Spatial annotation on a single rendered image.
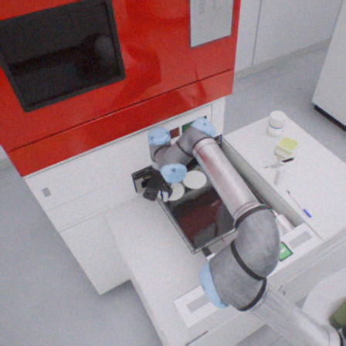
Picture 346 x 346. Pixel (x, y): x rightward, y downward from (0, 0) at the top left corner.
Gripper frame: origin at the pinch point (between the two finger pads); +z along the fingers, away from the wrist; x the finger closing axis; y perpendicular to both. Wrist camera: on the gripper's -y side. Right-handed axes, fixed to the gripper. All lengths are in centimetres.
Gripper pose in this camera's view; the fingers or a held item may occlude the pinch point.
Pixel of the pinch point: (163, 200)
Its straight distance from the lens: 130.4
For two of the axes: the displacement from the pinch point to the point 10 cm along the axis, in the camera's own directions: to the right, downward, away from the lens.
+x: -8.6, -3.7, 3.5
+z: 0.3, 6.5, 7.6
